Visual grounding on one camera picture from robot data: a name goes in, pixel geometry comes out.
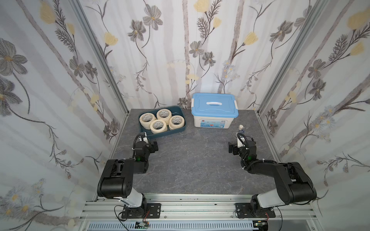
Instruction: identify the masking tape roll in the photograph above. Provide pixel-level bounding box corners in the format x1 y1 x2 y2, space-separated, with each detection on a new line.
169 115 185 130
156 109 172 125
139 113 157 130
150 119 168 134

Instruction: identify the teal plastic tray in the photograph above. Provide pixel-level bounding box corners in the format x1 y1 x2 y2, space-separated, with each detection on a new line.
138 106 187 140

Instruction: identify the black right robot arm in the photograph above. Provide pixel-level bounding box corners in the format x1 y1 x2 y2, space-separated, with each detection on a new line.
228 132 317 218

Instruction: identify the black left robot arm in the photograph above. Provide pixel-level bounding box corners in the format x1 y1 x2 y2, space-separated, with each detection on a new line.
97 132 159 214

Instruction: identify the white box with blue lid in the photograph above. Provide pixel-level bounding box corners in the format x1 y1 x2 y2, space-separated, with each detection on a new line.
191 93 239 129

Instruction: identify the small circuit board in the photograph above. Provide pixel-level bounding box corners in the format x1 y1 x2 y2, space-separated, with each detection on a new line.
135 221 150 229

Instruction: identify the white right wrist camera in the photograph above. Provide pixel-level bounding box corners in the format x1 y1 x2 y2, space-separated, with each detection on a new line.
237 132 245 148

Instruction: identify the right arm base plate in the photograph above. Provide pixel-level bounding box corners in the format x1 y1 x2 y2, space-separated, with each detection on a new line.
235 203 276 219

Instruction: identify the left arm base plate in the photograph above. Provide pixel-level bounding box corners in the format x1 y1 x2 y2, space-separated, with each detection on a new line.
119 203 161 219

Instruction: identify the aluminium frame rail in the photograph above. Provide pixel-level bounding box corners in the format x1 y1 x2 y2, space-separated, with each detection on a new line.
78 193 323 231

